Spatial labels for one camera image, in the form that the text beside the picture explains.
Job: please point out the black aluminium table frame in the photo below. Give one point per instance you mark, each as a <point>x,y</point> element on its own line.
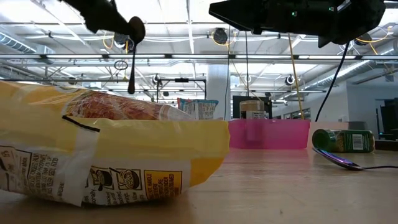
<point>387,144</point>

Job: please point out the black screen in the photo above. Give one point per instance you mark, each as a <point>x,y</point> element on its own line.
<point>236,107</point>

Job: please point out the red plastic tray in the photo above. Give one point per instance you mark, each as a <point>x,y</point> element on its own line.
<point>270,133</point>

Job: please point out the white pillar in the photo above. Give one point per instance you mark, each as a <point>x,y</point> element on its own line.
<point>217,93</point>

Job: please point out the dark iridescent spoon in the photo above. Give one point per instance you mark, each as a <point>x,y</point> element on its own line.
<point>136,29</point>

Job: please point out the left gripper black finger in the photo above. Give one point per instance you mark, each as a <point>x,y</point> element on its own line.
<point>116,18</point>
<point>109,27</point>

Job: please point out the yellow ramen noodle packet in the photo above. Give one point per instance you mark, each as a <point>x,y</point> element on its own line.
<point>124,146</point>

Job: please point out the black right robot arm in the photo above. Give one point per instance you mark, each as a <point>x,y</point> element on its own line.
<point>357,21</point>

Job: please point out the dark cabinet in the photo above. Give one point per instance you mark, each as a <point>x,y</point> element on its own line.
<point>388,112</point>

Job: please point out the distant black frame stand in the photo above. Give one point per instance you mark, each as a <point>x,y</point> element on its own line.
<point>181,80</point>

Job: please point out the tan-lid spice jar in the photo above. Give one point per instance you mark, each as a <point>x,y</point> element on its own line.
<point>252,109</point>

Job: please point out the multicoloured ramen noodle packet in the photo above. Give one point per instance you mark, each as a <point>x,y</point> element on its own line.
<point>199,109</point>

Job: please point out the green small bottle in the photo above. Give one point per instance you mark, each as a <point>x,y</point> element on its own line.
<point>342,141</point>

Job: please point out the iridescent purple spoon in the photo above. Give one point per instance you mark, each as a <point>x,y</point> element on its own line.
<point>339,159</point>

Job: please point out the grey background box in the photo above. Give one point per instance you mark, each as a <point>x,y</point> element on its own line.
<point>357,125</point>

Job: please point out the long ceiling light rail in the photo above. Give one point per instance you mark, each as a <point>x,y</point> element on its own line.
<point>186,56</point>

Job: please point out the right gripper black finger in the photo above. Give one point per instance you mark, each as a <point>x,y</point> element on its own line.
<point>242,9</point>
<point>253,25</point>

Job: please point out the ribbed ventilation duct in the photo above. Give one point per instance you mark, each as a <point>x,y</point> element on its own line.
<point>15,43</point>

